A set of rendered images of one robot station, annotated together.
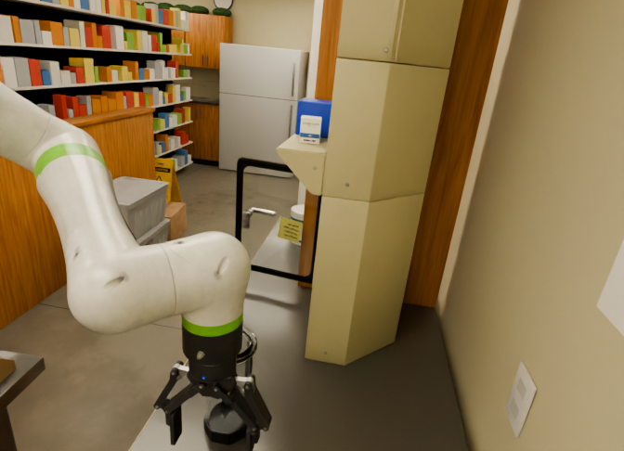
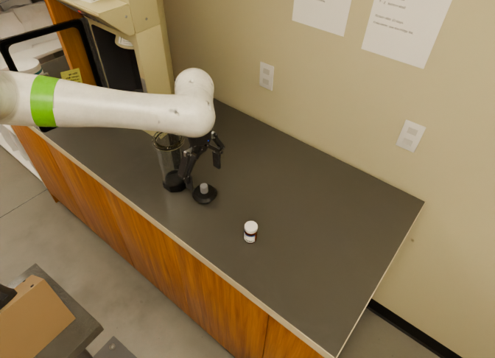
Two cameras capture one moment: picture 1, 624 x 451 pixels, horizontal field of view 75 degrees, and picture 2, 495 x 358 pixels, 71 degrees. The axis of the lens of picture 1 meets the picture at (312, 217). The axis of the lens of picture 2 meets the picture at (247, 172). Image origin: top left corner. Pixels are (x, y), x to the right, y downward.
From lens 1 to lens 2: 82 cm
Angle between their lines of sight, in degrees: 54
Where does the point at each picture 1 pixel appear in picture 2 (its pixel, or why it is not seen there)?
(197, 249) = (200, 78)
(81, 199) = (121, 96)
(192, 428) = (166, 197)
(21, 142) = (12, 96)
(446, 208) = not seen: hidden behind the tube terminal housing
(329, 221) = (144, 48)
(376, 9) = not seen: outside the picture
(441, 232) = not seen: hidden behind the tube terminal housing
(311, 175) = (126, 23)
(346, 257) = (159, 65)
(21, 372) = (43, 275)
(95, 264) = (197, 104)
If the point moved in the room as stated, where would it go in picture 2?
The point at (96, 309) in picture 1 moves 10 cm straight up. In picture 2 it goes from (211, 120) to (209, 84)
